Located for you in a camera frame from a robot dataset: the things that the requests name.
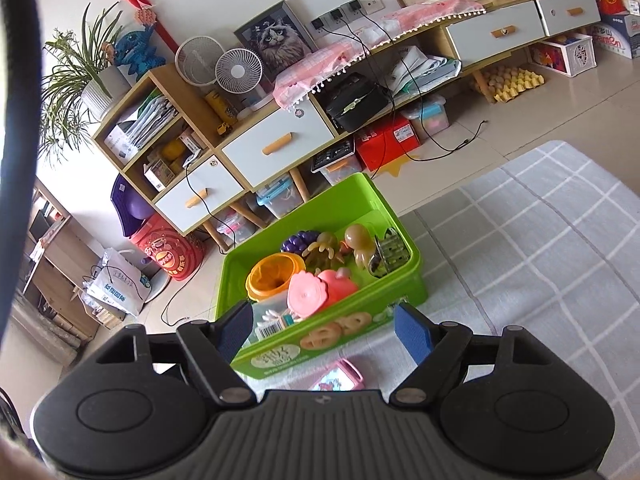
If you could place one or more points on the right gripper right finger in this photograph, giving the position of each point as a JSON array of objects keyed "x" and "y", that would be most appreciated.
[{"x": 437, "y": 349}]

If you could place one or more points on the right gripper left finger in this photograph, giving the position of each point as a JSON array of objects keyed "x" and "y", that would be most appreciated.
[{"x": 210, "y": 347}]

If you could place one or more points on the orange plastic cup toy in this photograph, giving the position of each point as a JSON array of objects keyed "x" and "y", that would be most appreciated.
[{"x": 272, "y": 274}]

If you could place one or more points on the pink toy game console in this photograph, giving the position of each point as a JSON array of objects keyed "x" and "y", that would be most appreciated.
[{"x": 342, "y": 376}]

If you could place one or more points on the purple toy grapes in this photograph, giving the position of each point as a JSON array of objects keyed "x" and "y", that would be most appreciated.
[{"x": 299, "y": 242}]

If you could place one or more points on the tan rubber octopus toy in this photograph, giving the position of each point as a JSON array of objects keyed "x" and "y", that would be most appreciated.
[{"x": 361, "y": 242}]

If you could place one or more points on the tan rubber hand toy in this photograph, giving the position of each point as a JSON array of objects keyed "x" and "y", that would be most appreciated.
[{"x": 323, "y": 254}]

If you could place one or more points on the clear plastic jar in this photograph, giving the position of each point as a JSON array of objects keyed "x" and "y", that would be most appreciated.
[{"x": 271, "y": 316}]

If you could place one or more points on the red printed bag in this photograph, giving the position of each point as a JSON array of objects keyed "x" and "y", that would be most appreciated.
[{"x": 177, "y": 255}]

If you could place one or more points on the pink flower-shaped toy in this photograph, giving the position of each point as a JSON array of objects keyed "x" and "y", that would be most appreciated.
[{"x": 307, "y": 294}]

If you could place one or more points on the silver triangular metal mould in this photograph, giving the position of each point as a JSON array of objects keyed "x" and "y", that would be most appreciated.
[{"x": 390, "y": 254}]

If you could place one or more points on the white paper shopping bag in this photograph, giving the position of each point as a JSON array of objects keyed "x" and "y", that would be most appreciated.
[{"x": 118, "y": 283}]

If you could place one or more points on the green plastic cookie box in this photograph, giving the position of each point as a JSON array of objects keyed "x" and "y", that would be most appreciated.
[{"x": 359, "y": 303}]

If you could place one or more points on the clear storage bin blue lid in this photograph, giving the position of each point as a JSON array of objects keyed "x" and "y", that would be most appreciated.
[{"x": 280, "y": 196}]

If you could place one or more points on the wooden TV cabinet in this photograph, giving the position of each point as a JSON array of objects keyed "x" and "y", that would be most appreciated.
[{"x": 293, "y": 126}]

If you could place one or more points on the red cardboard box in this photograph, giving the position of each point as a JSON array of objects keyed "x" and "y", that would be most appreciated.
[{"x": 385, "y": 140}]

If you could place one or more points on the black handbag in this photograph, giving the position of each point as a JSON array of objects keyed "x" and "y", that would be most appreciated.
[{"x": 355, "y": 101}]

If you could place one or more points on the white desk fan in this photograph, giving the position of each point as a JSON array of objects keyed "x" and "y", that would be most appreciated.
[{"x": 239, "y": 71}]

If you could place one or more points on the yellow egg tray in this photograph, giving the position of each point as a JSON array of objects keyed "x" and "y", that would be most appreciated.
[{"x": 501, "y": 83}]

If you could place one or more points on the pink lace cloth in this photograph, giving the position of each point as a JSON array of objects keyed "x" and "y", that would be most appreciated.
[{"x": 370, "y": 45}]

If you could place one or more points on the potted green plant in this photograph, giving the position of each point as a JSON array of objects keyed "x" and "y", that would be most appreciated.
[{"x": 83, "y": 82}]

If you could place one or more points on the blue stitch plush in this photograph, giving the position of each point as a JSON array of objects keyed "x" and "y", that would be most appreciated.
[{"x": 135, "y": 51}]

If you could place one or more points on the framed cat picture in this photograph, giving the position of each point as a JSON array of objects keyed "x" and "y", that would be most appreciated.
[{"x": 278, "y": 38}]

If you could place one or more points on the white toy box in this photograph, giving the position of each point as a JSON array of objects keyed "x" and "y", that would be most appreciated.
[{"x": 570, "y": 55}]

